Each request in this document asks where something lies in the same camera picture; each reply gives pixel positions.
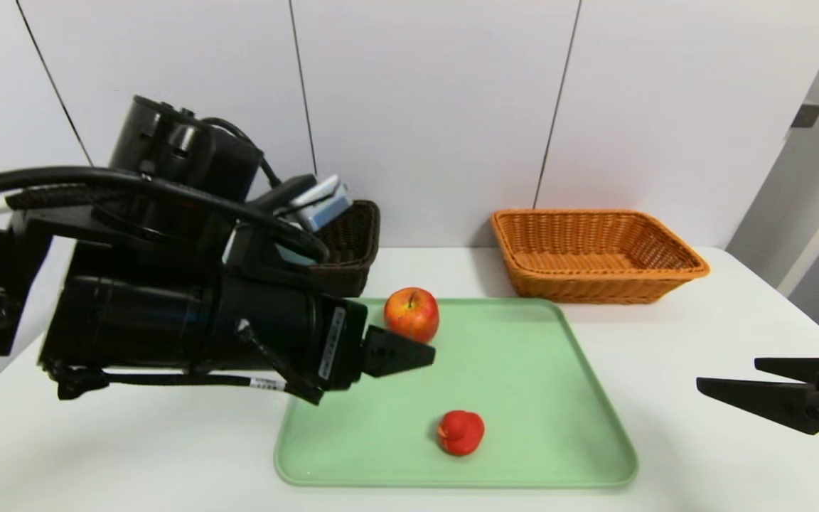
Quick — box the orange wicker basket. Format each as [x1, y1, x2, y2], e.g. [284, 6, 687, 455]
[491, 208, 711, 305]

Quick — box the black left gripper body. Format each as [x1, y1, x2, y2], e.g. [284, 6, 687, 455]
[218, 272, 368, 393]

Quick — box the black cable with white tag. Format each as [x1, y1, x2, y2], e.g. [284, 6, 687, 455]
[56, 322, 326, 407]

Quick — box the dark brown wicker basket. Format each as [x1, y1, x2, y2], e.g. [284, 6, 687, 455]
[309, 200, 381, 298]

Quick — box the thin black left camera cable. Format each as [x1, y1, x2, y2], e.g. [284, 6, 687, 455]
[200, 117, 284, 188]

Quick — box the light green plastic tray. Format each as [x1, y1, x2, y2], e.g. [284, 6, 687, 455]
[274, 297, 639, 489]

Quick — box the red rubber duck toy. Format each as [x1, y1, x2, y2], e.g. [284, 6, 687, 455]
[437, 410, 486, 457]

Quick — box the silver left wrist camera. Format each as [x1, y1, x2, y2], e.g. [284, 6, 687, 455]
[289, 175, 352, 233]

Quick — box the red yellow apple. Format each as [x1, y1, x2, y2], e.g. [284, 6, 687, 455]
[383, 287, 440, 345]

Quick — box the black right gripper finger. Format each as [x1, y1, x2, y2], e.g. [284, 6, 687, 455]
[695, 376, 819, 435]
[754, 357, 819, 384]

